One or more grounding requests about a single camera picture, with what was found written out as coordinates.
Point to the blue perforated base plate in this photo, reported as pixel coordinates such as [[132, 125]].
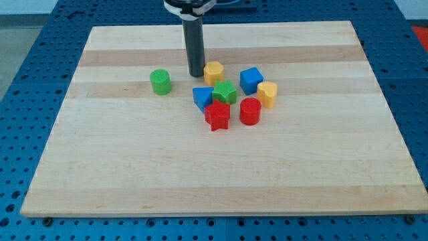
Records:
[[30, 106]]

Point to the light wooden board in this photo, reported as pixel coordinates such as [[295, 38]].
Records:
[[329, 146]]

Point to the yellow heart block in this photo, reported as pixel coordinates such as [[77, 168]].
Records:
[[267, 93]]

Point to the yellow hexagon block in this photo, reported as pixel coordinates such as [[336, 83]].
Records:
[[213, 72]]

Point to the red star block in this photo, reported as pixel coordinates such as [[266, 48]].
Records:
[[217, 115]]

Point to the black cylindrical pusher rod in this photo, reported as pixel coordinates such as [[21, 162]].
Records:
[[193, 34]]

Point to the red object at right edge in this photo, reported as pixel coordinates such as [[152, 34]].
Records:
[[422, 35]]

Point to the green cylinder block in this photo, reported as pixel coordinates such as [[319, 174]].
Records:
[[160, 81]]

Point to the blue triangle block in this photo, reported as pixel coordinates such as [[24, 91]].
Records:
[[202, 97]]

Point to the blue cube block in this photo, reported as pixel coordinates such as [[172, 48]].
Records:
[[249, 79]]

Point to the white and black rod mount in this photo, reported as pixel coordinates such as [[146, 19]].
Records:
[[189, 10]]

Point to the red cylinder block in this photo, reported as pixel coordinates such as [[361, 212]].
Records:
[[250, 111]]

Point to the green star block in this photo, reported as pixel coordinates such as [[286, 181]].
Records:
[[224, 92]]

